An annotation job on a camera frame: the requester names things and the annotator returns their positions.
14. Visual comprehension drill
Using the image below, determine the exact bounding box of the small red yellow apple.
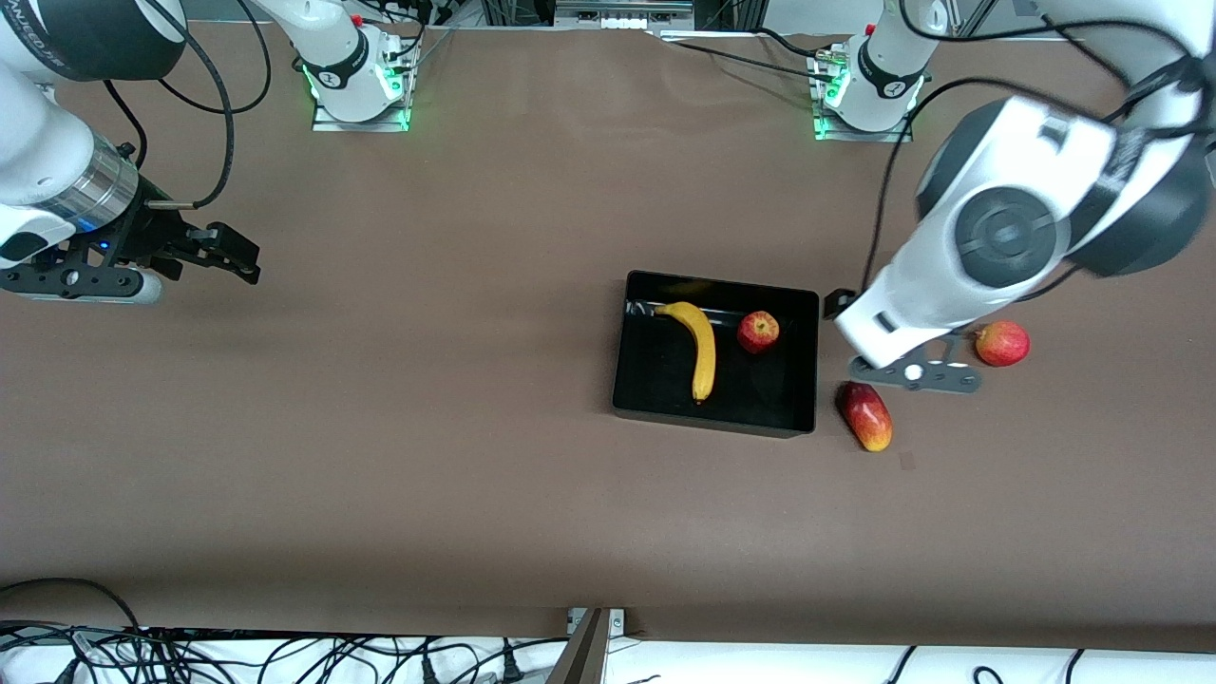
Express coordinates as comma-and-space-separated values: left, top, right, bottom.
737, 311, 781, 354

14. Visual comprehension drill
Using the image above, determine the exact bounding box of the yellow banana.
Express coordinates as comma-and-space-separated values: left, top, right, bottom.
654, 301, 718, 404

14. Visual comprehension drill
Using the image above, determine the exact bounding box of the black plastic box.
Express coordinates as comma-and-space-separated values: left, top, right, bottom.
611, 270, 821, 439

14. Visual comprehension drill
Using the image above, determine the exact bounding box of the red apple on right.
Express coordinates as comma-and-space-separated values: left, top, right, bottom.
974, 321, 1032, 368

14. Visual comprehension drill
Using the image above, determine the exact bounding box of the silver device box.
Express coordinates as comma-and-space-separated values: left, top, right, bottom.
555, 0, 695, 30

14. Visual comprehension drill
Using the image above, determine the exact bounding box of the red yellow mango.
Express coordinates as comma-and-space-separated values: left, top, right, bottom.
835, 381, 894, 453

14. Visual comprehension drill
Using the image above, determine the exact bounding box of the dark grey metal bar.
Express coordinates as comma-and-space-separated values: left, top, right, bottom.
544, 608, 611, 684

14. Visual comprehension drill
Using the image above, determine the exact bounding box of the black thin arm cable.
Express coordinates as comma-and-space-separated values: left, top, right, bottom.
101, 78, 151, 170

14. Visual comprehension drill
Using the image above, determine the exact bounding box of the black cable with metal plug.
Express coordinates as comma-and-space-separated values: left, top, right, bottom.
145, 28, 237, 210

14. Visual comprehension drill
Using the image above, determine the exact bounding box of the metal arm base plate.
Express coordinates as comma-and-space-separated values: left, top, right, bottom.
811, 46, 916, 143
311, 36, 413, 133

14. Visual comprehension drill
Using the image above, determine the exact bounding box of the black looping arm cable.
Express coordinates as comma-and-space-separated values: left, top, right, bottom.
154, 0, 275, 115

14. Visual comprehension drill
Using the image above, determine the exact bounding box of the black cable on table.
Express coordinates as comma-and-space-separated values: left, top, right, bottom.
655, 27, 842, 85

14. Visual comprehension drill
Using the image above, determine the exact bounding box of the black floor cable loop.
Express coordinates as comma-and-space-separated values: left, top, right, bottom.
0, 577, 145, 634

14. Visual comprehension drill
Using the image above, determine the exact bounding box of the silver metal edge bracket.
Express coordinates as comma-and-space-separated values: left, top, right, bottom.
567, 608, 628, 636

